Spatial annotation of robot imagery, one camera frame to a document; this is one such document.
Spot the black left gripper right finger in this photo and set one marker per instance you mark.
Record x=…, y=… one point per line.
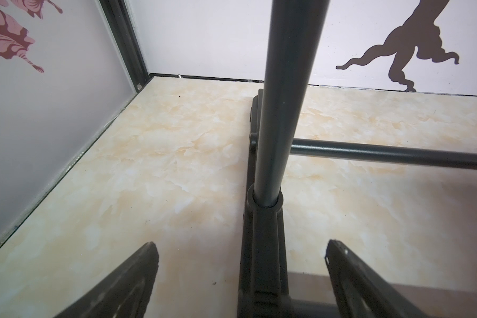
x=360, y=291

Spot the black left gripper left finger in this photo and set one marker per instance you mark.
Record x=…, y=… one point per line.
x=125, y=292

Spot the dark grey clothes rack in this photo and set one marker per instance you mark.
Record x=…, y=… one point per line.
x=295, y=31

